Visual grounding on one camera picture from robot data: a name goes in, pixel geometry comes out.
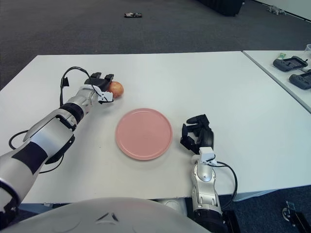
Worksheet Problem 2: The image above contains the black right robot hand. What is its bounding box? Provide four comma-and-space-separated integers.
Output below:
180, 113, 215, 154

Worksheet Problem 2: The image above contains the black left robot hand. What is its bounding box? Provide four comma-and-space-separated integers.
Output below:
84, 72, 115, 105

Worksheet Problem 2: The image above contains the red yellow apple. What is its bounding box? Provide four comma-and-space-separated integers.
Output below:
107, 81, 124, 98

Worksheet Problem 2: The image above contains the pink round plate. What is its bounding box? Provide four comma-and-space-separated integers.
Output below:
115, 108, 173, 161

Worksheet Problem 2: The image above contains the dark grey handheld controller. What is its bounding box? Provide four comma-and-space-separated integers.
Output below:
272, 56, 308, 72
289, 71, 311, 90

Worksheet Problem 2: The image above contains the black stand with caster wheel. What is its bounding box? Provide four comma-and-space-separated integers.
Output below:
282, 200, 311, 233

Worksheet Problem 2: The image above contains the black cabinet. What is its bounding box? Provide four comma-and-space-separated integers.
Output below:
196, 0, 244, 17

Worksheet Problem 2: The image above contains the silver robot torso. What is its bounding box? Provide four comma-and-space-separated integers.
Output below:
0, 198, 207, 233

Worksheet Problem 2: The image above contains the grey object on carpet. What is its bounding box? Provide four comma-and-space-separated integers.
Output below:
267, 4, 287, 15

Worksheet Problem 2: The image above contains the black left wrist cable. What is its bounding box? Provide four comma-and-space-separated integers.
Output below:
59, 67, 92, 106

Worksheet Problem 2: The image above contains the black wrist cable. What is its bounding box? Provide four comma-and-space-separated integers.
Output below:
59, 67, 92, 106
215, 161, 238, 209

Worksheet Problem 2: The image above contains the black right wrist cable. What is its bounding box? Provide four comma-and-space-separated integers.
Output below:
215, 161, 238, 209

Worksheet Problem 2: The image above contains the black base frame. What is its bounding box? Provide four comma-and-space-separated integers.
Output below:
222, 210, 242, 233

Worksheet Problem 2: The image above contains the thin black elbow cable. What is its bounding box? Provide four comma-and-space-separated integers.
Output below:
9, 130, 65, 173

